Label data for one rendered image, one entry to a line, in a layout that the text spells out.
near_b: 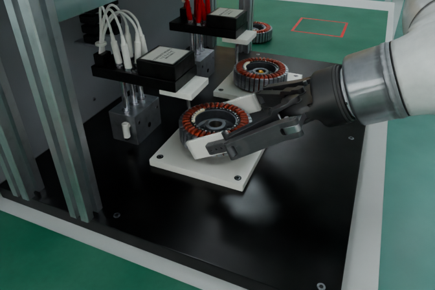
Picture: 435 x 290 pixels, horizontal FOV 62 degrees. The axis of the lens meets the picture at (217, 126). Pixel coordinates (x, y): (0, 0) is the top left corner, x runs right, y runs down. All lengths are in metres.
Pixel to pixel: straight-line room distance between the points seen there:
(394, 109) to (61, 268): 0.42
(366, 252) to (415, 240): 1.14
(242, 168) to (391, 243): 1.12
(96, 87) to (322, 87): 0.42
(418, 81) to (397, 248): 1.20
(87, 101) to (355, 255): 0.50
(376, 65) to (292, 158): 0.22
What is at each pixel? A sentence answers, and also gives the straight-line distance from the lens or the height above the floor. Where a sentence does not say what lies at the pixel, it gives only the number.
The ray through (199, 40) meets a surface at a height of 0.85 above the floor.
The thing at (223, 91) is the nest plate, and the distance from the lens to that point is 0.74.
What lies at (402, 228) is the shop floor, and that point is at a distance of 1.67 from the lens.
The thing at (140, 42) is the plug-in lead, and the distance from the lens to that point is 0.58.
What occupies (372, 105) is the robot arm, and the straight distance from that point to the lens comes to 0.44.
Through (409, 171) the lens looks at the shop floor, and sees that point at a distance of 1.97.
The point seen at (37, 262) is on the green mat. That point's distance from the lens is 0.51.
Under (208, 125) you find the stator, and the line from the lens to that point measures 0.56.
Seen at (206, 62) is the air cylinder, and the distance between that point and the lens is 0.80.
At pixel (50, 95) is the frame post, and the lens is 0.40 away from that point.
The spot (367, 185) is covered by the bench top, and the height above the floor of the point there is 0.75.
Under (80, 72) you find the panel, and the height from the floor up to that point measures 0.86.
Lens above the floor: 1.12
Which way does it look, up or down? 33 degrees down
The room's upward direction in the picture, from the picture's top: straight up
